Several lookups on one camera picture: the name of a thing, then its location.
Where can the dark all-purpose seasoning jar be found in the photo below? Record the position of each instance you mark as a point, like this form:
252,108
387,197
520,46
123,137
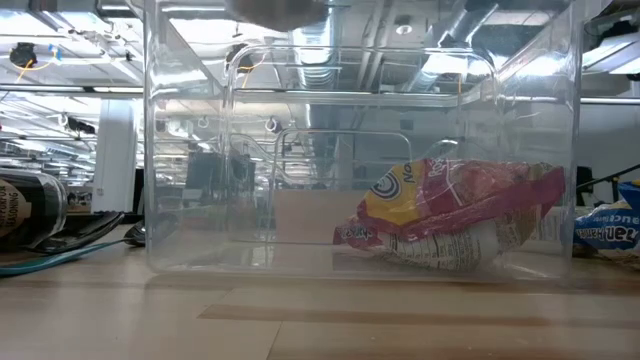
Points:
25,210

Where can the large clear plastic bin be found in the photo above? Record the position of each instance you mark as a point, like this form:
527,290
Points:
250,260

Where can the white pillar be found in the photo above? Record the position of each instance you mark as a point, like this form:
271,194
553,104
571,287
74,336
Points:
116,160

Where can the black background stand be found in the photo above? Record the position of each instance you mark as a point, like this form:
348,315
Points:
585,187

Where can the blue yellow ramen pack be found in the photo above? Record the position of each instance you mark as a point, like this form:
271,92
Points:
607,230

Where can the black ceiling power drop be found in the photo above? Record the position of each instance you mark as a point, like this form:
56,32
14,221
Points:
22,54

